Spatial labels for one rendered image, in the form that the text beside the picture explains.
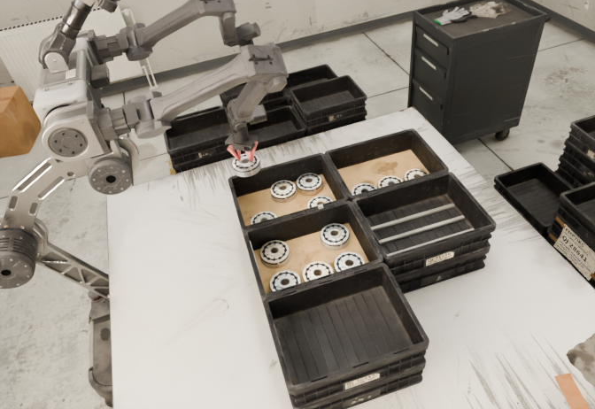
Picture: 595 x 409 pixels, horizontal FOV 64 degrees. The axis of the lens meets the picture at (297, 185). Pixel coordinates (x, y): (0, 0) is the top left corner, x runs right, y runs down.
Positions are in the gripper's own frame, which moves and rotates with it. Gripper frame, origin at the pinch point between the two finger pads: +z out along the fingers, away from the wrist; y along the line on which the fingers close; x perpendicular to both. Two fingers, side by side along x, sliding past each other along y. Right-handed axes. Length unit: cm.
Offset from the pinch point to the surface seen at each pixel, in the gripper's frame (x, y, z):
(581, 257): -44, -129, 64
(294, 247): 17.2, -23.2, 22.7
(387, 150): -41, -44, 18
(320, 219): 7.0, -30.3, 16.5
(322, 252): 16.9, -33.7, 22.7
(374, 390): 56, -61, 31
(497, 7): -187, -80, 11
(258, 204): -0.2, -1.9, 22.1
